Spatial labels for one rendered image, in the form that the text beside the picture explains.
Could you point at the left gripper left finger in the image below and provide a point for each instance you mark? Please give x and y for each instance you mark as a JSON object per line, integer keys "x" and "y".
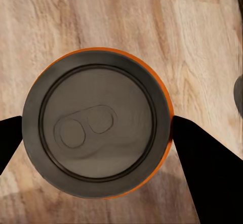
{"x": 10, "y": 139}

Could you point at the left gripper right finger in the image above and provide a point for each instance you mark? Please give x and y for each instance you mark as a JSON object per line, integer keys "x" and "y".
{"x": 213, "y": 172}

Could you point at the can of soda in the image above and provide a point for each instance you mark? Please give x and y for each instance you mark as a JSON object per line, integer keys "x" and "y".
{"x": 98, "y": 123}

